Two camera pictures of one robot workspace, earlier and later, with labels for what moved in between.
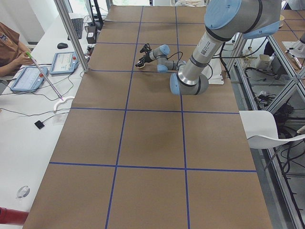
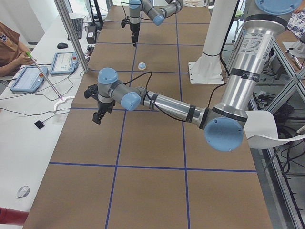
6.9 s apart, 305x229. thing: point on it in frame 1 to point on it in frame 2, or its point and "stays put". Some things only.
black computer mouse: (62, 45) stays put
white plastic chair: (260, 127) stays put
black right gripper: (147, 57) to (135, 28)
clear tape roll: (23, 192) stays put
